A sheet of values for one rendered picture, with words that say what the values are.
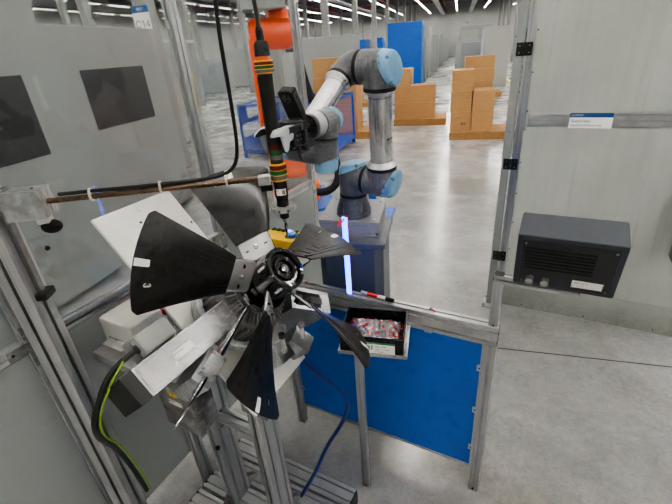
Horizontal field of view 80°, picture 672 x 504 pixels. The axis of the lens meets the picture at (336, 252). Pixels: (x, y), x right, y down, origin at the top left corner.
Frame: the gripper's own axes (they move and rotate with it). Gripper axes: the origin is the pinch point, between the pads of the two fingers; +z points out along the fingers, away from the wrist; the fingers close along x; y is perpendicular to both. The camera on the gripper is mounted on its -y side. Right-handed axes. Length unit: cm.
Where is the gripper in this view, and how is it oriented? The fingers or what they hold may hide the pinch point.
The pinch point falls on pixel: (265, 132)
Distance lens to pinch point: 103.2
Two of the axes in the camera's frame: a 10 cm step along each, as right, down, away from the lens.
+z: -4.6, 4.2, -7.8
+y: 0.7, 8.9, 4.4
